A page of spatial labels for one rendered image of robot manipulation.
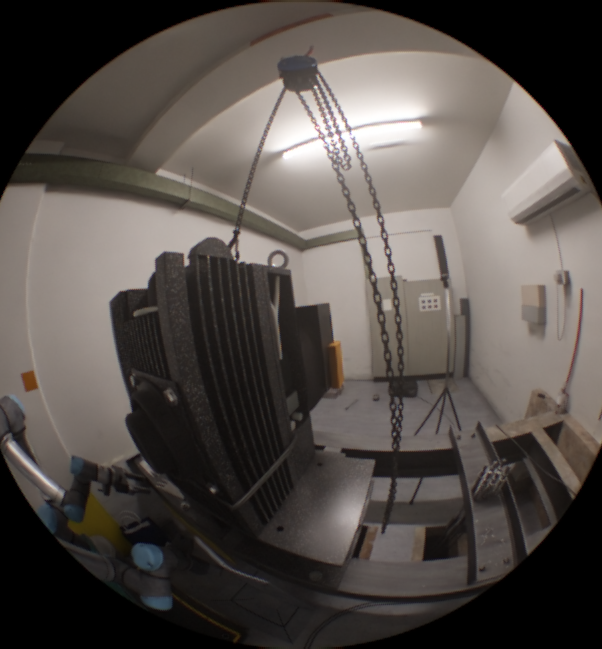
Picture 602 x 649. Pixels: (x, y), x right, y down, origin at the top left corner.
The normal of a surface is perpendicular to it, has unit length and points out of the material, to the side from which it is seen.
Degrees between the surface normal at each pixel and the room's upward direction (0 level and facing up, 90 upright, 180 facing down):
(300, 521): 0
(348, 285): 90
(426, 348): 90
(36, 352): 90
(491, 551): 0
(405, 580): 0
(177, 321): 90
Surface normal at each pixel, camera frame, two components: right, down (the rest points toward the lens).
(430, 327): -0.42, 0.14
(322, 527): -0.13, -0.99
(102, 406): 0.90, -0.07
